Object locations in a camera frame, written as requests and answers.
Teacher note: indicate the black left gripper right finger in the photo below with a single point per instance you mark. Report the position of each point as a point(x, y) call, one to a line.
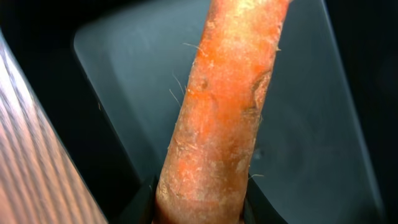
point(257, 208)

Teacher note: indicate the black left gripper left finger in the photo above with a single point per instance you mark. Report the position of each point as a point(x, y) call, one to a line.
point(141, 208)

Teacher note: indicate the orange carrot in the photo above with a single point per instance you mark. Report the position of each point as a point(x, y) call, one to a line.
point(204, 178)

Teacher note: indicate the black waste tray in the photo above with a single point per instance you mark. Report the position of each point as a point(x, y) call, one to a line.
point(91, 92)

